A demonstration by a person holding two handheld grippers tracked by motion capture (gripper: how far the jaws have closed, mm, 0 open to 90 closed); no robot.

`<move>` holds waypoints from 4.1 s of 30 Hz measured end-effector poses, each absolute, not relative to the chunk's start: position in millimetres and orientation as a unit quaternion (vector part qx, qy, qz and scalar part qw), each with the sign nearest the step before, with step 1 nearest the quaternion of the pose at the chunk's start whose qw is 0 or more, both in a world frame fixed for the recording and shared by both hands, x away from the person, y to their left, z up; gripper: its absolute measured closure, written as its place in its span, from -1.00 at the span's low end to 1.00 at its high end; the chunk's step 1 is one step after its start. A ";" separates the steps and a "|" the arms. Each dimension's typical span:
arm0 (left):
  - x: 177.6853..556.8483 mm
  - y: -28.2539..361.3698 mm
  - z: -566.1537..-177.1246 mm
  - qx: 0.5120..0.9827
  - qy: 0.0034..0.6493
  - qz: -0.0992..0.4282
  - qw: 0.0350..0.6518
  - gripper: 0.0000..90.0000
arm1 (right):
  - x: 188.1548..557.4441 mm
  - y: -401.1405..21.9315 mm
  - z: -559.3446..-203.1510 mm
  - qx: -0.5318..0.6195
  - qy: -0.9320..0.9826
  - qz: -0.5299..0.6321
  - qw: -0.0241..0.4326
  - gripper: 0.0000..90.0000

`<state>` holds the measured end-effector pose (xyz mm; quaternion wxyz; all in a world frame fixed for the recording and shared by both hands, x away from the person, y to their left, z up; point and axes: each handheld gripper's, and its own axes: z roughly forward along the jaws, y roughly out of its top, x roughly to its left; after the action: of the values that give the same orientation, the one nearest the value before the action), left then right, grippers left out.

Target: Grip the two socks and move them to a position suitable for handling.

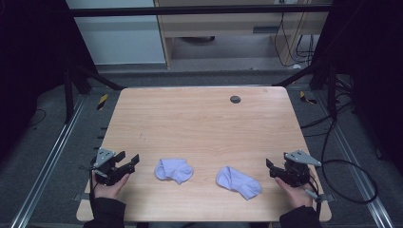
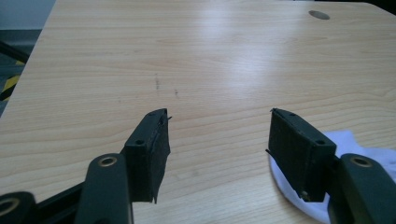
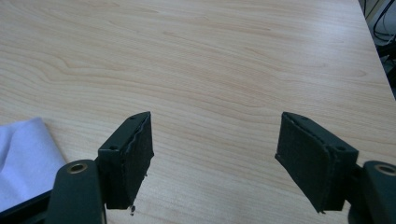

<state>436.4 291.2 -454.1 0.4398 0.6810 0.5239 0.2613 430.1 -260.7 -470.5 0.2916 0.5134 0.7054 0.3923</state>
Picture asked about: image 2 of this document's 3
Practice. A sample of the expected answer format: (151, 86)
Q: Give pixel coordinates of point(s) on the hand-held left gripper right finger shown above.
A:
(295, 149)

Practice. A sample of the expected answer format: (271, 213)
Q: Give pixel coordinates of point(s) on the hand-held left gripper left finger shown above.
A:
(146, 155)

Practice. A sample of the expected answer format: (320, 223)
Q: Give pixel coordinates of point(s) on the white ankle sock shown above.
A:
(345, 141)

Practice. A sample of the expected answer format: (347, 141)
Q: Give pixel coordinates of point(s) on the yellow and black floor tape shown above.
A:
(9, 84)

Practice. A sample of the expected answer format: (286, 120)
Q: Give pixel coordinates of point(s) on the black metal bar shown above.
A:
(12, 51)

